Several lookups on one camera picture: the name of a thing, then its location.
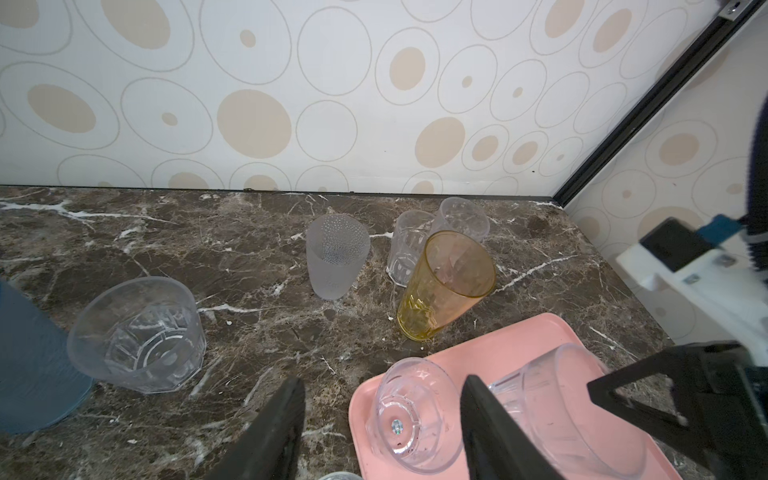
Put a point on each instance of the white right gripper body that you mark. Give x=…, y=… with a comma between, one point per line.
x=719, y=388

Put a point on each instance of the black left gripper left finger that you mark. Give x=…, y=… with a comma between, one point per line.
x=270, y=447

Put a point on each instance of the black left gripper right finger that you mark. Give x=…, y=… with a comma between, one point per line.
x=495, y=446

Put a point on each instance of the clear small round glass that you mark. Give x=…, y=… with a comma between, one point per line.
x=341, y=475

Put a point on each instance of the clear ribbed small glass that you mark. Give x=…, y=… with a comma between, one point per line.
x=549, y=400

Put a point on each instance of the pink plastic tray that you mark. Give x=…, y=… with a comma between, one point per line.
x=490, y=357

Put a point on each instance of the clear wide faceted tumbler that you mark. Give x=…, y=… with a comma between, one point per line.
x=144, y=335

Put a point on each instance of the clear faceted short tumbler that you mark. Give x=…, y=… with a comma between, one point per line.
x=463, y=216

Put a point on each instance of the yellow translucent tall glass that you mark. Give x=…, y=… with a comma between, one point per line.
x=454, y=272

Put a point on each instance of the frosted dotted tumbler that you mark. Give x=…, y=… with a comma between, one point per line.
x=337, y=247

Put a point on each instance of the clear tall faceted glass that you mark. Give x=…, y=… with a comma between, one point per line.
x=411, y=231

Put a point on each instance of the blue translucent tall cup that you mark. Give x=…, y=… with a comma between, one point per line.
x=39, y=384

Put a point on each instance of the black corner frame post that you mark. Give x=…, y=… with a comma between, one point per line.
x=731, y=18

